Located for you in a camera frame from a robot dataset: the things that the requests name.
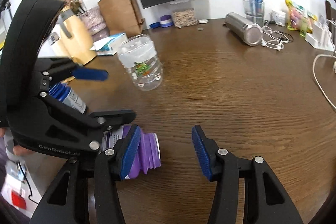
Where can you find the blue lidded pill bottle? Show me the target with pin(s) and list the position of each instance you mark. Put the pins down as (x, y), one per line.
(65, 94)

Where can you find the colourful snack bag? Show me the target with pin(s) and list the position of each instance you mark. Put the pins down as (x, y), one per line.
(299, 19)

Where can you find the person's left hand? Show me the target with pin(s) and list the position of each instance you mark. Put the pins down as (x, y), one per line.
(13, 150)

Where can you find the stainless steel bottle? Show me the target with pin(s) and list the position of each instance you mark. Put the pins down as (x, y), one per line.
(250, 32)

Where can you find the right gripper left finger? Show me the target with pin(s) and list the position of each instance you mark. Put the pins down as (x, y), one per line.
(66, 199)

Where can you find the small purple white jar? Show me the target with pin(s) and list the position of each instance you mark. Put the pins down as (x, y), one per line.
(166, 21)

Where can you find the brown paper bag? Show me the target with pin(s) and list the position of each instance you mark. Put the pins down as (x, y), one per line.
(122, 16)

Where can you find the clear drinking glass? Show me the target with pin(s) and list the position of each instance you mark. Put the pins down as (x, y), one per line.
(258, 19)

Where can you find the yellow thermos jug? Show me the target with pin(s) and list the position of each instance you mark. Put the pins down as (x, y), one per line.
(75, 37)

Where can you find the tissue box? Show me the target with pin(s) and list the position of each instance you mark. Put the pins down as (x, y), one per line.
(108, 46)

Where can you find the white earphones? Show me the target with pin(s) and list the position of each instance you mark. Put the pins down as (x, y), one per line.
(275, 39)

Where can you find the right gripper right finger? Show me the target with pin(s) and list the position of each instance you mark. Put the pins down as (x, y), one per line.
(266, 200)

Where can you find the white power strip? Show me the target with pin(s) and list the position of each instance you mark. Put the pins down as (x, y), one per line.
(321, 37)

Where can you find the purple plastic bottle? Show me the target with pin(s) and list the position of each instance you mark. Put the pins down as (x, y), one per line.
(148, 153)

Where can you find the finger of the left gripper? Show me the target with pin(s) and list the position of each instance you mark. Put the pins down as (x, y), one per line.
(105, 118)
(61, 70)

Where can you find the clear plastic jar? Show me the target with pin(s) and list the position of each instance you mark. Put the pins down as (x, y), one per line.
(140, 59)

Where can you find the glass flower vase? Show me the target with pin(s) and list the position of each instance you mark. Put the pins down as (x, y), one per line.
(95, 24)

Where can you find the clear container of nuts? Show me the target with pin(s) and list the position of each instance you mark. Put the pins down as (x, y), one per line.
(183, 13)

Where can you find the blue jar lid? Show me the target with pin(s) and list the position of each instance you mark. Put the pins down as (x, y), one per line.
(155, 25)

